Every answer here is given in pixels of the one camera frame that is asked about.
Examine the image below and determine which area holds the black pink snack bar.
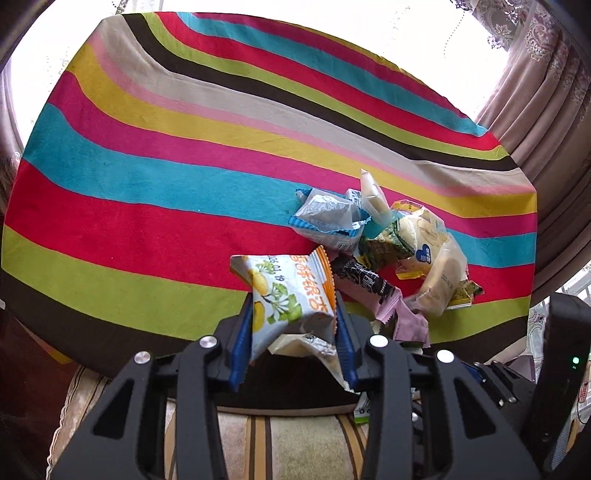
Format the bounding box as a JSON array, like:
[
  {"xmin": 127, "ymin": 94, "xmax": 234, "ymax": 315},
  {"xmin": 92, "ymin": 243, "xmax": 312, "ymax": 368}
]
[{"xmin": 331, "ymin": 253, "xmax": 402, "ymax": 324}]

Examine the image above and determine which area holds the pink purple wrapper packet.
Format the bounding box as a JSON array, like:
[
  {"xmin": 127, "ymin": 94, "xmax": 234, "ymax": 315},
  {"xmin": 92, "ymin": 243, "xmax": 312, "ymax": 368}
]
[{"xmin": 393, "ymin": 300, "xmax": 430, "ymax": 347}]

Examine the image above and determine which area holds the green seaweed snack packet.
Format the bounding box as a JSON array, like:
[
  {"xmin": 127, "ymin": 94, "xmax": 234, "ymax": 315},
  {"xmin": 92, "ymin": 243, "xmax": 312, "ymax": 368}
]
[{"xmin": 358, "ymin": 222, "xmax": 415, "ymax": 272}]

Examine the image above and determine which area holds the small white cream packet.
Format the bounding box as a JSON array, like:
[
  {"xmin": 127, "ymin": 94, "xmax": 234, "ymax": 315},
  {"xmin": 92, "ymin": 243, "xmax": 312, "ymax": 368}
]
[{"xmin": 361, "ymin": 169, "xmax": 393, "ymax": 227}]

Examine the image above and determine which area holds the clear round cracker packet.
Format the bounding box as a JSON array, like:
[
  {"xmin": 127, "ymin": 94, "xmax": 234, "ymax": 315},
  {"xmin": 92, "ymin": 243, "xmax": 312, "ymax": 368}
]
[{"xmin": 405, "ymin": 237, "xmax": 467, "ymax": 317}]

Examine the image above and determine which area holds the beige pink curtain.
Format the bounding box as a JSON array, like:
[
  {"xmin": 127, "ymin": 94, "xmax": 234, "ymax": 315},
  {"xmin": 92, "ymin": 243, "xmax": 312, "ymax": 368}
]
[{"xmin": 456, "ymin": 1, "xmax": 590, "ymax": 304}]

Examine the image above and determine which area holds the clear yellow bun packet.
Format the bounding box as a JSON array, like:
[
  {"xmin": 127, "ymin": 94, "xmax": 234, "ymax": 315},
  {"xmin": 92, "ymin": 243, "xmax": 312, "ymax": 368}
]
[{"xmin": 392, "ymin": 199, "xmax": 451, "ymax": 280}]

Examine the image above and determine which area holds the blue white snack packet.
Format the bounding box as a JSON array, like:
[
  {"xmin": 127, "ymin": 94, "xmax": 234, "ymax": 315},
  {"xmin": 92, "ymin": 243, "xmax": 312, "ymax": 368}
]
[{"xmin": 288, "ymin": 188, "xmax": 372, "ymax": 254}]

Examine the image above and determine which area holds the white orange lemon snack packet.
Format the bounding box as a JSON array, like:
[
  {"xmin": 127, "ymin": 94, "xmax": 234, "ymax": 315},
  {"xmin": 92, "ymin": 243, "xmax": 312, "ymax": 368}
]
[{"xmin": 230, "ymin": 246, "xmax": 338, "ymax": 360}]

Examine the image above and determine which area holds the colourful striped table cloth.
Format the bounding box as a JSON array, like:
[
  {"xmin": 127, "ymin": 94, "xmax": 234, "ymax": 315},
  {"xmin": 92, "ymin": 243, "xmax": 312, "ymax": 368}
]
[{"xmin": 1, "ymin": 12, "xmax": 537, "ymax": 375}]

